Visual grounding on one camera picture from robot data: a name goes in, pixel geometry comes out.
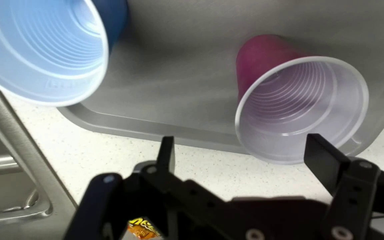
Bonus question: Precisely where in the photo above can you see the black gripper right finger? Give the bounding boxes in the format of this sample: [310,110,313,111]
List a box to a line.
[302,131,384,240]

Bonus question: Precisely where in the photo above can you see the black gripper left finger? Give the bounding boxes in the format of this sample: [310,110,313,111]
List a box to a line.
[62,134,263,240]

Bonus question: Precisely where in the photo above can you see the magenta plastic cup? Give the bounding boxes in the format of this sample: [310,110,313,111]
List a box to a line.
[233,33,370,165]

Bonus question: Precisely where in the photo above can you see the blue plastic cup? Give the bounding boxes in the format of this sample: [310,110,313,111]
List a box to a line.
[0,0,129,107]

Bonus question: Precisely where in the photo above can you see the orange snack packet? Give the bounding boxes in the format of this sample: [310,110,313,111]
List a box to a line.
[126,215,162,240]

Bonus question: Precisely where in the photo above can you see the stainless steel double sink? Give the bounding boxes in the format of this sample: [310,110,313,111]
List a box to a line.
[0,74,78,240]

